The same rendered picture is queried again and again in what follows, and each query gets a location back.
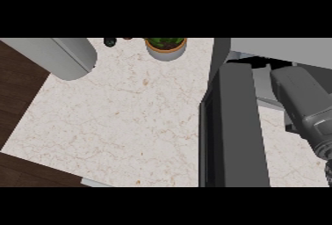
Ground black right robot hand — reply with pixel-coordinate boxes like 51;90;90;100
321;159;332;186

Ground dark grey microwave door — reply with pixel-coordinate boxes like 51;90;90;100
197;62;273;188

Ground pale grey flat piece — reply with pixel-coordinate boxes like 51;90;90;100
79;178;113;188

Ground green plant in pot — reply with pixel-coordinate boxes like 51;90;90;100
144;38;187;62

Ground small black object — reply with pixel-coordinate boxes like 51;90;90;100
102;38;118;48

